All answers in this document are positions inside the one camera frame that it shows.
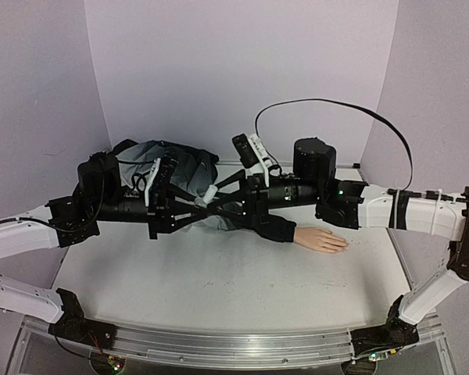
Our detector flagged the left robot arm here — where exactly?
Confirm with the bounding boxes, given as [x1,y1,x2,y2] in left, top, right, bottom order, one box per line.
[0,146,219,259]

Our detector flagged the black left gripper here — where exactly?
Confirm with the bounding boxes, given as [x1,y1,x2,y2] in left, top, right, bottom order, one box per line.
[92,182,209,240]

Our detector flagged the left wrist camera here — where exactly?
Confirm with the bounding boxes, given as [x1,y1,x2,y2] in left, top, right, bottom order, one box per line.
[131,155,178,207]

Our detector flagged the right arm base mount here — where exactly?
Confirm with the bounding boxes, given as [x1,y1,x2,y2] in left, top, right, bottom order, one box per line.
[350,295,419,358]

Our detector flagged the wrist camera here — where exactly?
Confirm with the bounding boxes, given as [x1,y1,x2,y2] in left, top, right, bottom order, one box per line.
[231,134,277,188]
[131,155,178,207]

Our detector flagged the grey and black jacket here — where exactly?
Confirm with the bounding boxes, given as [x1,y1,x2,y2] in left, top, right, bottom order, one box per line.
[112,139,296,243]

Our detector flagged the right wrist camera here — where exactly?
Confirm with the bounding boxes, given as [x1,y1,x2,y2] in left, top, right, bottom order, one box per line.
[231,134,277,188]

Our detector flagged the aluminium front rail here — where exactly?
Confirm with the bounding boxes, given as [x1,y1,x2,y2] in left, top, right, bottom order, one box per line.
[21,316,442,370]

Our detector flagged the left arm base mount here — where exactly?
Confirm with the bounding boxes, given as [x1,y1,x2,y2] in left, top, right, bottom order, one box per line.
[48,288,117,349]

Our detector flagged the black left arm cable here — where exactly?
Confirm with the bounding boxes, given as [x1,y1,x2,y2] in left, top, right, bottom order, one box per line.
[0,152,114,231]

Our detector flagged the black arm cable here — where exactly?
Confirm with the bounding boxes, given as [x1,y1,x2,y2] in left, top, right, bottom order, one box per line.
[0,152,114,231]
[254,97,414,191]

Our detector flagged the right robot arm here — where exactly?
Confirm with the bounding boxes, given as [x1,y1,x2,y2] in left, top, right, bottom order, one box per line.
[202,134,469,327]

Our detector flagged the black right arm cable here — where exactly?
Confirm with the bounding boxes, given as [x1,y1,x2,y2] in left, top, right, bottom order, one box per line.
[254,97,414,191]

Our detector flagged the mannequin hand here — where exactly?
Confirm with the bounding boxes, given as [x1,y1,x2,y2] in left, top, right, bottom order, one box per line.
[294,227,349,254]

